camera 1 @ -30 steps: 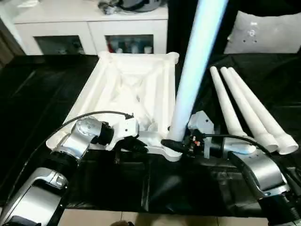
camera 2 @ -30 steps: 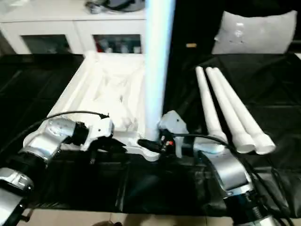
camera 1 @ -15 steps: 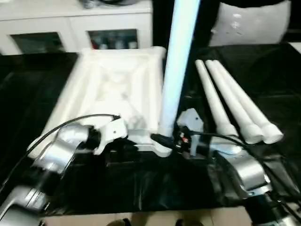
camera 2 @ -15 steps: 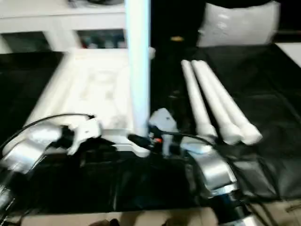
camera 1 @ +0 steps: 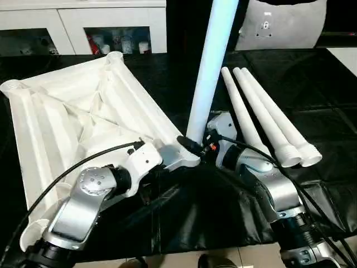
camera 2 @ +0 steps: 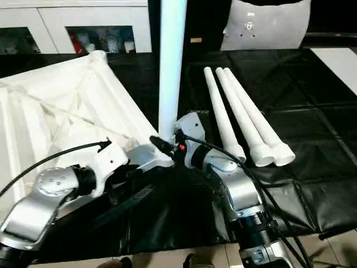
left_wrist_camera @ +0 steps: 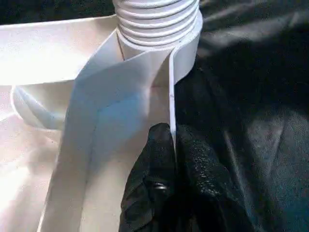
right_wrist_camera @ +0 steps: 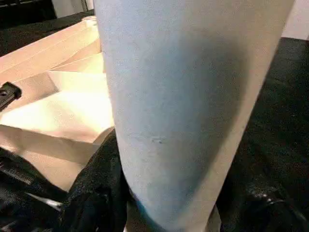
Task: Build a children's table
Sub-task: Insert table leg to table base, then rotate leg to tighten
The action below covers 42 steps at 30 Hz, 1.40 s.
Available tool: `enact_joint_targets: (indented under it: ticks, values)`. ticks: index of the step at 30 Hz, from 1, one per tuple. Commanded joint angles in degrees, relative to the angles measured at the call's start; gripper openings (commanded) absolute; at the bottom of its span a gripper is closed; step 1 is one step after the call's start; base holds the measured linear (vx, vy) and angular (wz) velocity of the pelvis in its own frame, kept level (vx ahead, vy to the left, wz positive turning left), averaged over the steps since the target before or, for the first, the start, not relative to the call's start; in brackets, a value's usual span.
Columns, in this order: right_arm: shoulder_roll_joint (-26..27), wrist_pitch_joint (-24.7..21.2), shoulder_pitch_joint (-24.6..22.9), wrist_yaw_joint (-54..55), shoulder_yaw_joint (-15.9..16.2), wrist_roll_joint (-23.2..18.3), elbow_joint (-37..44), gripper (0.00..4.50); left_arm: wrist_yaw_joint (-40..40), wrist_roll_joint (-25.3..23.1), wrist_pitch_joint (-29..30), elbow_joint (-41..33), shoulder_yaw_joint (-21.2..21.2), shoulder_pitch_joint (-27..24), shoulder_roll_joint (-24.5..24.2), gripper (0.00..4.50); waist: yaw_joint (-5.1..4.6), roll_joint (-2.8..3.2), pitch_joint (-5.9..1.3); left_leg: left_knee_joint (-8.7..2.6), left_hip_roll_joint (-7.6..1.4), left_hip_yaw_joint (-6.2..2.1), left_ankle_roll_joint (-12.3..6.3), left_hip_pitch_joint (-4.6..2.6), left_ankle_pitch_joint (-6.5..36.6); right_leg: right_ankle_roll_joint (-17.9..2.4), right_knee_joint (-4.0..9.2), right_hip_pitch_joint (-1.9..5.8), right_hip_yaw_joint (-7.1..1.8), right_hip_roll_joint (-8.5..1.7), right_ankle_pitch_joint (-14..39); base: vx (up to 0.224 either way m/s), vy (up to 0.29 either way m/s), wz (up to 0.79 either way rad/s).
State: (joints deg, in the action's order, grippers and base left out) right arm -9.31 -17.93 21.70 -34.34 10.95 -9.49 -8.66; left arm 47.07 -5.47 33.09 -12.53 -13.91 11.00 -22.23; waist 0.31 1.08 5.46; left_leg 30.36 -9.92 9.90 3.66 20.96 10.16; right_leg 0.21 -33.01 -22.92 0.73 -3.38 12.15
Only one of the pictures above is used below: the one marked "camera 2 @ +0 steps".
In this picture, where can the white plastic table leg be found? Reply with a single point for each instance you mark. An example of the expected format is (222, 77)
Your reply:
(223, 111)
(256, 114)
(172, 67)
(240, 111)

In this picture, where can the white plastic table top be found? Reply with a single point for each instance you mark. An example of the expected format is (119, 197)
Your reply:
(67, 106)

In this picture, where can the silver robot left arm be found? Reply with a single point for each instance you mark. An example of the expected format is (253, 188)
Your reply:
(39, 206)

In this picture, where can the black work mat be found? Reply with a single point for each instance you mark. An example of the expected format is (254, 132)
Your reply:
(184, 223)

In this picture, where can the cluster of small bottles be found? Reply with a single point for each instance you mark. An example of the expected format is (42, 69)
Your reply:
(103, 42)

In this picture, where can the black cabinet with yellow label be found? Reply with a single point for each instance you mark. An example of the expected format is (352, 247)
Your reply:
(201, 25)

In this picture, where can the white cushion with badge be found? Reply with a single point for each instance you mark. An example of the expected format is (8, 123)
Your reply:
(268, 25)

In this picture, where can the white cabinet with glass doors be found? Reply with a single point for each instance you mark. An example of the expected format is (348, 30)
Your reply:
(50, 17)

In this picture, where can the white flat board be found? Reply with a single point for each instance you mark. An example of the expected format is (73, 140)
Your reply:
(340, 67)

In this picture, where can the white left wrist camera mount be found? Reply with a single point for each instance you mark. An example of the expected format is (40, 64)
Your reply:
(110, 162)

